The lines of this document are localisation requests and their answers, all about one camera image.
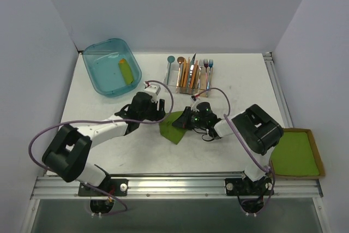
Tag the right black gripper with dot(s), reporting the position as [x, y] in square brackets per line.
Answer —
[188, 117]

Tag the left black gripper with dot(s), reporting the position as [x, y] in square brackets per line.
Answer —
[157, 110]

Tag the green paper napkin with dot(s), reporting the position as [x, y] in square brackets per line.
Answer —
[168, 131]

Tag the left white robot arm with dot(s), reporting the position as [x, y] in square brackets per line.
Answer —
[68, 152]

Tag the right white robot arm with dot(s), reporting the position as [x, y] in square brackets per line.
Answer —
[257, 132]

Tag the rolled green napkin bundle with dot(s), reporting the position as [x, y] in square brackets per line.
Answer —
[126, 71]

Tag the green napkin stack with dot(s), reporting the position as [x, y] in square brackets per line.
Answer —
[293, 156]

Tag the cardboard napkin tray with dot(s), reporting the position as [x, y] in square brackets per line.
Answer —
[316, 154]

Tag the clear cutlery organizer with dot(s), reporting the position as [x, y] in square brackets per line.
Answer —
[186, 86]

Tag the teal spoon in organizer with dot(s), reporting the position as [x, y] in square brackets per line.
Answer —
[170, 61]

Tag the black knife in organizer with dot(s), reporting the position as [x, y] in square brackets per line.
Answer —
[193, 66]

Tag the copper spoon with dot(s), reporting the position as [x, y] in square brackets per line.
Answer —
[180, 61]

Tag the teal plastic bin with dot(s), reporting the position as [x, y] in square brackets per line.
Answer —
[101, 61]

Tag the blue iridescent fork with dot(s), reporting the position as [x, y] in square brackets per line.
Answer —
[210, 64]

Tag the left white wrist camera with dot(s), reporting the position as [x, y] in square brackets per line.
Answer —
[152, 89]

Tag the aluminium frame rail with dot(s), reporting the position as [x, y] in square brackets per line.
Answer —
[172, 186]

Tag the right side aluminium rail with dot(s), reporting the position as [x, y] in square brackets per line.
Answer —
[282, 104]

